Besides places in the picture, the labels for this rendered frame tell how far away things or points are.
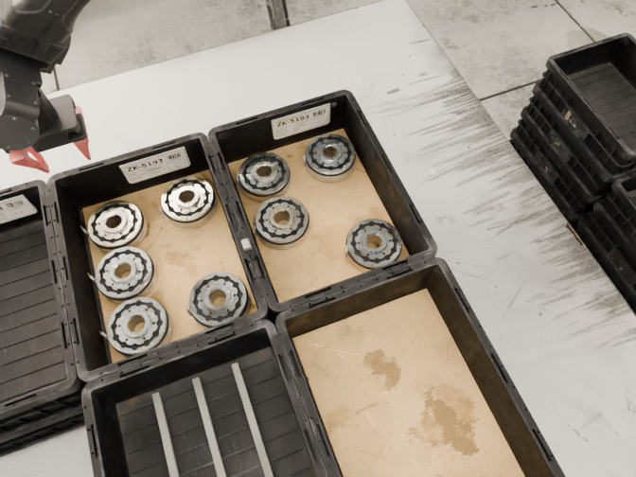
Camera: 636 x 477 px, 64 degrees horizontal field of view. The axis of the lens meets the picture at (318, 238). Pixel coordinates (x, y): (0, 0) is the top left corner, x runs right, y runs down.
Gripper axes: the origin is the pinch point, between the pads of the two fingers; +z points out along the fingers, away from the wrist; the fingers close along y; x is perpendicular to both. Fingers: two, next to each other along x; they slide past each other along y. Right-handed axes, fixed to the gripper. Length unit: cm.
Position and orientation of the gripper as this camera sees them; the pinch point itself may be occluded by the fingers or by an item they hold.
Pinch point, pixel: (66, 160)
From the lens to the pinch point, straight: 87.3
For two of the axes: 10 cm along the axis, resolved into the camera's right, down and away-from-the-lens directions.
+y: 9.3, -3.3, 1.6
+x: -3.7, -8.2, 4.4
